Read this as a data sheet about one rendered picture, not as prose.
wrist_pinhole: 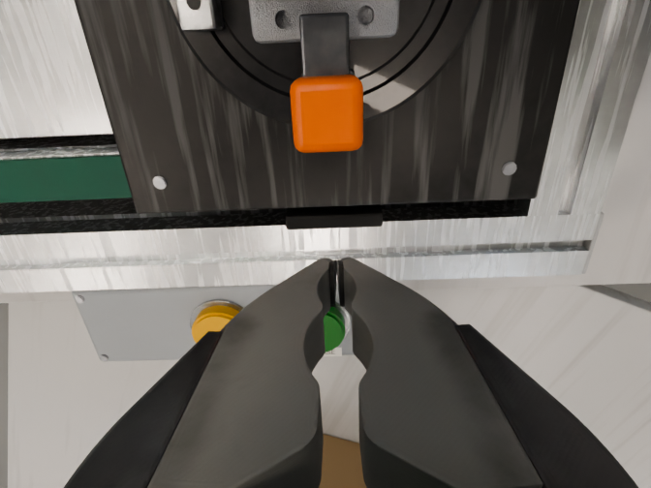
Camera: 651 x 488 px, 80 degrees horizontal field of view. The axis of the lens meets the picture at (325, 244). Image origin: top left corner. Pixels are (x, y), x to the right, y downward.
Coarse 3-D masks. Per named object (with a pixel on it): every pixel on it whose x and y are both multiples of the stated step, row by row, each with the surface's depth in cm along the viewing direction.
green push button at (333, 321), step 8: (328, 312) 27; (336, 312) 28; (328, 320) 27; (336, 320) 27; (344, 320) 28; (328, 328) 27; (336, 328) 27; (344, 328) 28; (328, 336) 28; (336, 336) 28; (344, 336) 28; (328, 344) 28; (336, 344) 28
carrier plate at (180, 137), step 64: (128, 0) 19; (512, 0) 18; (576, 0) 18; (128, 64) 20; (192, 64) 20; (448, 64) 20; (512, 64) 20; (128, 128) 21; (192, 128) 21; (256, 128) 21; (384, 128) 21; (448, 128) 21; (512, 128) 21; (192, 192) 23; (256, 192) 23; (320, 192) 23; (384, 192) 23; (448, 192) 23; (512, 192) 23
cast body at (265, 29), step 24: (264, 0) 11; (288, 0) 11; (312, 0) 11; (336, 0) 11; (360, 0) 11; (384, 0) 11; (264, 24) 12; (288, 24) 12; (360, 24) 11; (384, 24) 11
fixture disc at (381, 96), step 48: (240, 0) 17; (432, 0) 17; (480, 0) 17; (192, 48) 18; (240, 48) 18; (288, 48) 18; (384, 48) 18; (432, 48) 18; (240, 96) 19; (288, 96) 19; (384, 96) 19
